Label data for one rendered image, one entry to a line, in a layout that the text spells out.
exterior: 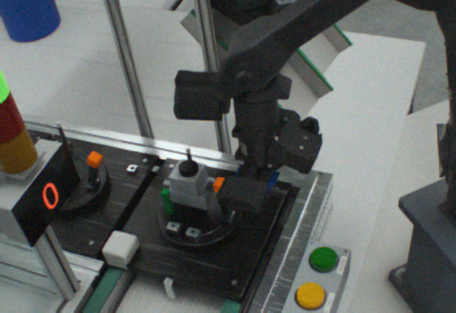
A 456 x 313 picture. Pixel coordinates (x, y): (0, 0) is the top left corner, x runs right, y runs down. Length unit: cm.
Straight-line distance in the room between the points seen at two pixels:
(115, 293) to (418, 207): 49
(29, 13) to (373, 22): 194
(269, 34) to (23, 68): 109
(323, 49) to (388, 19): 200
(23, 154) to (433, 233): 55
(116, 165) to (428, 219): 57
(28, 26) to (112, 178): 75
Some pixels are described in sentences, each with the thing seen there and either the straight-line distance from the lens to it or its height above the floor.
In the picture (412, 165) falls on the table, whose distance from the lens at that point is 127.
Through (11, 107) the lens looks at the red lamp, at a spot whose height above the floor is 135.
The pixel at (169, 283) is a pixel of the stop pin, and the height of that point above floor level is 97.
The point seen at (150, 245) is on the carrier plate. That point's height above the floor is 97.
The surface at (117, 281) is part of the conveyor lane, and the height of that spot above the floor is 94.
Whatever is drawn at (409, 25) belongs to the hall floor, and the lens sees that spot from 325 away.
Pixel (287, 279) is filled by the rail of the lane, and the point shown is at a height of 96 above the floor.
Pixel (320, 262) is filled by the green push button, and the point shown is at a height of 97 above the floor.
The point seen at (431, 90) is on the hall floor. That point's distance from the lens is 285.
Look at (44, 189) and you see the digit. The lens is 81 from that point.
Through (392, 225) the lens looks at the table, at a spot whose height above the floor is 86.
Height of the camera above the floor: 176
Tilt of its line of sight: 46 degrees down
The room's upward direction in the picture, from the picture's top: 10 degrees counter-clockwise
